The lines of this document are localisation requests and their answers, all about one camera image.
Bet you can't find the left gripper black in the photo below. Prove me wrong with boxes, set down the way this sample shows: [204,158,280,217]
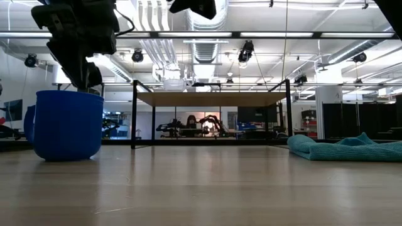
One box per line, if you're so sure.
[46,0,121,90]

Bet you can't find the blue plastic mug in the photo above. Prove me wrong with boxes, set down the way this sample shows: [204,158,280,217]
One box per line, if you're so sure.
[23,90,105,163]

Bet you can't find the black-framed wooden-top shelf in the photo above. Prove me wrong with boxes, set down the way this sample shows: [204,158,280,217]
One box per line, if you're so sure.
[131,78,293,150]

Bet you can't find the black monitor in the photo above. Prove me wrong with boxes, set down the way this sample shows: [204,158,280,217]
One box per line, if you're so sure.
[237,106,279,124]

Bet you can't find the black overhead light bar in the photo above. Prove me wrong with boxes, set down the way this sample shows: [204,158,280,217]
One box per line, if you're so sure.
[0,30,399,40]

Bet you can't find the red storage rack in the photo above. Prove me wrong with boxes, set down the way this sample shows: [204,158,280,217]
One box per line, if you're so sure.
[301,109,318,139]

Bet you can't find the white pillar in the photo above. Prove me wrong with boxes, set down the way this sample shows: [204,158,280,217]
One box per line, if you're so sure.
[315,67,344,141]

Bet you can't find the teal knitted towel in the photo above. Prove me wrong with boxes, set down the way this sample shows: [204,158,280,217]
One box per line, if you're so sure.
[286,132,402,163]

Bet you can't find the black partition panels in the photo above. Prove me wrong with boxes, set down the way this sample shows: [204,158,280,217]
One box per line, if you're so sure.
[322,94,402,141]

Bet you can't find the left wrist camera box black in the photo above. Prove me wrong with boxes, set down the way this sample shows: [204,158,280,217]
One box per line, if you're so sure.
[30,4,64,31]

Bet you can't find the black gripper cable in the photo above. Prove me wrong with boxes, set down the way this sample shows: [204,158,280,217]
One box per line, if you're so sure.
[113,7,136,37]

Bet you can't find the dark wall screen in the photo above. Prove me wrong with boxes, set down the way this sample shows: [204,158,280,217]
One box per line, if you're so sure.
[3,99,24,122]

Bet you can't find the silver ventilation duct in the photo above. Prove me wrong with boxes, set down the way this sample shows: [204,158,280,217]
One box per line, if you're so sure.
[184,0,230,79]

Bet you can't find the black table edge rail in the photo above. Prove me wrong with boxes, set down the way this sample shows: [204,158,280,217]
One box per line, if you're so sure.
[0,139,402,148]

